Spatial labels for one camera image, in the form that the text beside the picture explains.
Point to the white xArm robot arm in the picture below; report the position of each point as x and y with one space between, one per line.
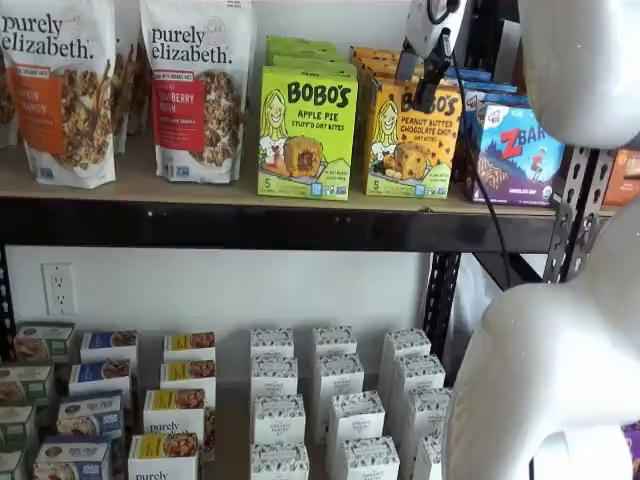
550 350

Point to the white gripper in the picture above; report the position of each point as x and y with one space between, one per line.
432 30

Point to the purple snack box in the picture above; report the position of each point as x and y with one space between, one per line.
631 450

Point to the large orange snack box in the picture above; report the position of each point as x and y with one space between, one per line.
625 180

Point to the white wall outlet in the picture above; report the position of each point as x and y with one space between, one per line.
57 290

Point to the white granola bag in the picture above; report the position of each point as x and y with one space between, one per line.
6 100

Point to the blue label granola box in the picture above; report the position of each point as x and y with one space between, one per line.
90 417
109 346
100 377
72 460

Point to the blue purple Zbar box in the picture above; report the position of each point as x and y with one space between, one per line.
475 75
505 165
495 98
487 86

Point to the green Bobo's apple pie box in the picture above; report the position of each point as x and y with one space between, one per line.
305 59
300 44
310 150

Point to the red label granola bag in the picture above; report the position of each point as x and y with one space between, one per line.
200 50

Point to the white floral print box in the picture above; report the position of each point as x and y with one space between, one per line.
427 412
335 340
341 375
429 460
280 462
420 372
279 420
272 342
370 460
274 377
407 342
356 417

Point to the orange label granola bag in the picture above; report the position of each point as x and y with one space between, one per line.
75 150

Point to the white plastic sheet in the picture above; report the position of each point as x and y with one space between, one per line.
472 310

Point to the green label granola box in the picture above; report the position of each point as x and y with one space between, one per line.
17 427
11 467
44 342
25 385

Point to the yellow label granola box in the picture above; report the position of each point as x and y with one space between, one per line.
187 375
190 346
165 457
175 415

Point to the black metal shelf rack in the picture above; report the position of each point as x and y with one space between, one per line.
200 225

